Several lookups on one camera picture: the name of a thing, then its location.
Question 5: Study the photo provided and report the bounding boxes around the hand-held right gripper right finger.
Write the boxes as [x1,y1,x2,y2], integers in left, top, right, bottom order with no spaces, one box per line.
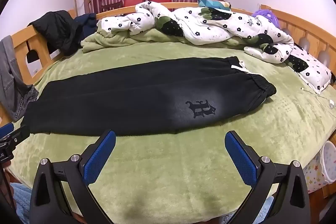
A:
[225,131,312,224]

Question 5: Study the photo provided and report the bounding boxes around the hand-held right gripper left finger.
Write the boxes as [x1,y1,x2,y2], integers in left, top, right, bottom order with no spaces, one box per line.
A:
[30,130,116,224]

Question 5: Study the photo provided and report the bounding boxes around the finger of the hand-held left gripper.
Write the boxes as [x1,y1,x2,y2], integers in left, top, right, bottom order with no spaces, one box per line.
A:
[5,125,31,148]
[0,123,14,137]

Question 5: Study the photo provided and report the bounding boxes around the black pants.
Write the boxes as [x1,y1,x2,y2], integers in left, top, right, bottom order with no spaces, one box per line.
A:
[22,56,278,137]

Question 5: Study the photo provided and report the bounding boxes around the grey jeans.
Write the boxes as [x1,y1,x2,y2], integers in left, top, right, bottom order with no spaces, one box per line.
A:
[0,35,40,123]

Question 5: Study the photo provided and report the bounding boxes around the light blue fleece garment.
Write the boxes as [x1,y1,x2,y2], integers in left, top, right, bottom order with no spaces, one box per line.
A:
[10,182,36,216]

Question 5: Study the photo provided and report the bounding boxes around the green plush bed sheet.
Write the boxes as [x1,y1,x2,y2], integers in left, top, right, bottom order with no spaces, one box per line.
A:
[5,30,336,217]

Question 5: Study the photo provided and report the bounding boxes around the star print cloth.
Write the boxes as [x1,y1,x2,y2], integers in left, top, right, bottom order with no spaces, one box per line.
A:
[302,150,332,194]

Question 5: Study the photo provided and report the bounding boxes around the white plastic bucket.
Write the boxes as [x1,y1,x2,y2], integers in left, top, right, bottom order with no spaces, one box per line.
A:
[318,141,336,184]

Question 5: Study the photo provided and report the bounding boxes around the black jacket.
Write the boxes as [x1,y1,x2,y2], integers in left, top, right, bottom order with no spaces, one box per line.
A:
[28,10,85,56]

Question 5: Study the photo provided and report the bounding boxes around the white floral pillow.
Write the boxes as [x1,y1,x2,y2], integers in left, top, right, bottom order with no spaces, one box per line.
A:
[286,43,333,91]

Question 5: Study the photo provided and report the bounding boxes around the crumpled green fleece blanket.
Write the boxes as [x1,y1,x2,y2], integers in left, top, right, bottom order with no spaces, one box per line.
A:
[81,28,181,54]

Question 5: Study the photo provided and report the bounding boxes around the dark blue garment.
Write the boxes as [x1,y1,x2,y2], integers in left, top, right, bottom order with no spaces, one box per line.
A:
[74,13,98,39]

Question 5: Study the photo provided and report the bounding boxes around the wooden coat rack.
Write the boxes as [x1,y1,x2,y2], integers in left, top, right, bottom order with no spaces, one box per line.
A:
[74,0,91,18]

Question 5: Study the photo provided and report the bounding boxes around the white floral quilt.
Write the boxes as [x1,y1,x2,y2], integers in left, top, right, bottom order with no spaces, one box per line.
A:
[97,0,294,64]

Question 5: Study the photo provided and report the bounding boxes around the purple plush item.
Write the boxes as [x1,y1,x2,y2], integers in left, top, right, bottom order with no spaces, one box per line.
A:
[250,8,279,28]

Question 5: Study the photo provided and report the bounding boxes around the dark wooden chair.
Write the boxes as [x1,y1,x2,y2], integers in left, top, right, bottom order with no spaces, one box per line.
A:
[101,1,123,13]

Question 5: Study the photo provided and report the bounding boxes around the teal patterned pillow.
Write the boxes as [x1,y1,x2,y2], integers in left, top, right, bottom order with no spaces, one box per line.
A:
[197,0,232,11]

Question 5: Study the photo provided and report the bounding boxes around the wooden bed frame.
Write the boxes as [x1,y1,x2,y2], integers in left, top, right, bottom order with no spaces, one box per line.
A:
[0,2,336,199]

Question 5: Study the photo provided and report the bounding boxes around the white charging cable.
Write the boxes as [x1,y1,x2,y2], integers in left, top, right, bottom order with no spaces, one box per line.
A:
[301,86,336,110]

